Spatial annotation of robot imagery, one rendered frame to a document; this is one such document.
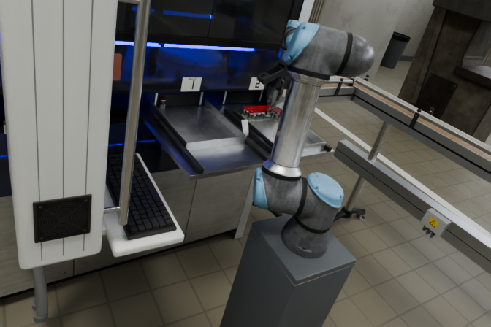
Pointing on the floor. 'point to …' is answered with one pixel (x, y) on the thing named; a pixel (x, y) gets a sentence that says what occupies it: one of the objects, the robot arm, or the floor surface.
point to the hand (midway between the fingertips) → (269, 104)
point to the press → (456, 52)
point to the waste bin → (394, 49)
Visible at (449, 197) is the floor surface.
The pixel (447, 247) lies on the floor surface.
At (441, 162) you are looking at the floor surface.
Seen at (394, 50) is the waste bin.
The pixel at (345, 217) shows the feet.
